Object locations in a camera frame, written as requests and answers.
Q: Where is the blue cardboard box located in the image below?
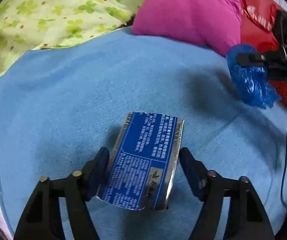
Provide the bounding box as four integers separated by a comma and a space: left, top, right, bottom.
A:
97, 112, 184, 211

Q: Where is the red gift bag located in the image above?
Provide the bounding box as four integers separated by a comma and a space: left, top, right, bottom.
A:
241, 0, 287, 105

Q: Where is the blue fleece blanket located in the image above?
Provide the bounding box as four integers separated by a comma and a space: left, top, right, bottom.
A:
0, 28, 287, 239

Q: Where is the magenta pillow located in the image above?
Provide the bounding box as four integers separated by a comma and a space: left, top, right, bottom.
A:
132, 0, 241, 56

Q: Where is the green clover quilt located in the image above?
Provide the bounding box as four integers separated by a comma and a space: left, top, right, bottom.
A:
0, 0, 144, 77

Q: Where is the blue plastic bag ball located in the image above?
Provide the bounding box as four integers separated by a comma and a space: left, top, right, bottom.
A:
226, 43, 281, 109

